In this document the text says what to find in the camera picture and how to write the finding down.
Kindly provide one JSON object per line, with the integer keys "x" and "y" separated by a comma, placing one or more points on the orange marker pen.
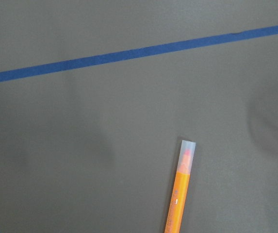
{"x": 180, "y": 187}

